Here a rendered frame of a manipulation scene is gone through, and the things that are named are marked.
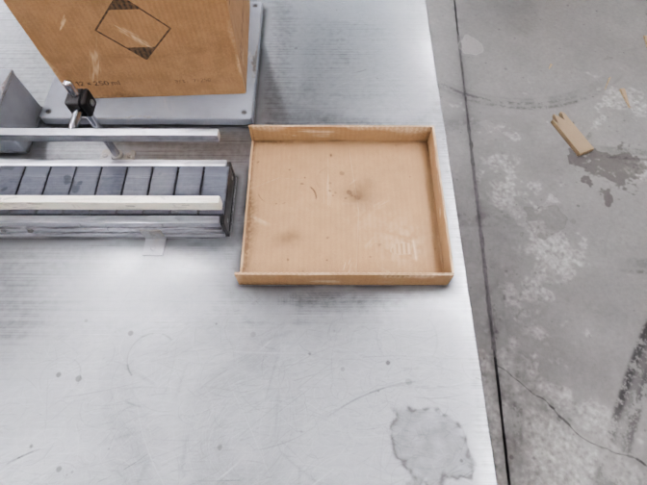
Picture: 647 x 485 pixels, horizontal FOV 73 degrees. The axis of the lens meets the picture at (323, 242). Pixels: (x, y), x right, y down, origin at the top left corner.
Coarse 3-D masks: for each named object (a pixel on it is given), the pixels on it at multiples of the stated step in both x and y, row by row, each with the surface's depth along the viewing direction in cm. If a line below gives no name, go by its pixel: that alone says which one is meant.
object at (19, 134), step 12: (0, 132) 59; (12, 132) 59; (24, 132) 59; (36, 132) 59; (48, 132) 59; (60, 132) 59; (72, 132) 59; (84, 132) 59; (96, 132) 59; (108, 132) 59; (120, 132) 59; (132, 132) 59; (144, 132) 59; (156, 132) 59; (168, 132) 59; (180, 132) 59; (192, 132) 59; (204, 132) 59; (216, 132) 59
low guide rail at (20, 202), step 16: (0, 208) 61; (16, 208) 61; (32, 208) 61; (48, 208) 61; (64, 208) 61; (80, 208) 61; (96, 208) 61; (112, 208) 61; (128, 208) 61; (144, 208) 61; (160, 208) 61; (176, 208) 61; (192, 208) 61; (208, 208) 61
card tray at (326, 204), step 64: (256, 128) 71; (320, 128) 71; (384, 128) 71; (256, 192) 70; (320, 192) 70; (384, 192) 70; (256, 256) 65; (320, 256) 65; (384, 256) 65; (448, 256) 62
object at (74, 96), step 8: (72, 88) 59; (72, 96) 60; (80, 96) 60; (88, 96) 61; (72, 104) 60; (80, 104) 60; (88, 104) 61; (72, 112) 61; (80, 112) 61; (88, 112) 61; (72, 120) 60; (80, 120) 61; (96, 120) 65; (112, 144) 70; (112, 152) 71
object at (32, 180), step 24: (0, 168) 66; (24, 168) 66; (48, 168) 66; (72, 168) 66; (96, 168) 66; (120, 168) 66; (144, 168) 66; (168, 168) 66; (192, 168) 66; (216, 168) 66; (0, 192) 64; (24, 192) 64; (48, 192) 64; (72, 192) 64; (96, 192) 64; (120, 192) 64; (144, 192) 64; (168, 192) 64; (192, 192) 64; (216, 192) 64
